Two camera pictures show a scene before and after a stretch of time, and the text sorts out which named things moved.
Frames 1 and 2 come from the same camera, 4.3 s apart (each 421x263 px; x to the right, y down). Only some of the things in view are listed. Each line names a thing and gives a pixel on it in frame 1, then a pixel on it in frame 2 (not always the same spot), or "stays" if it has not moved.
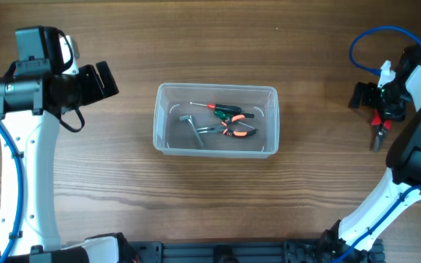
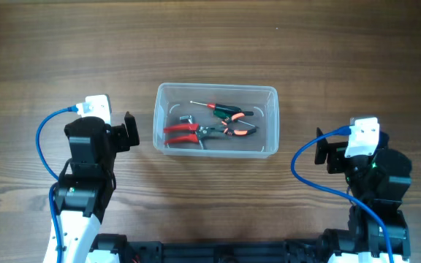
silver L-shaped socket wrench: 189,118 stays
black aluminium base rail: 290,251 stays
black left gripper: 96,90 -> 123,141
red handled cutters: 381,128 -> 198,132
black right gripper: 370,98 -> 336,153
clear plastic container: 174,136 stays
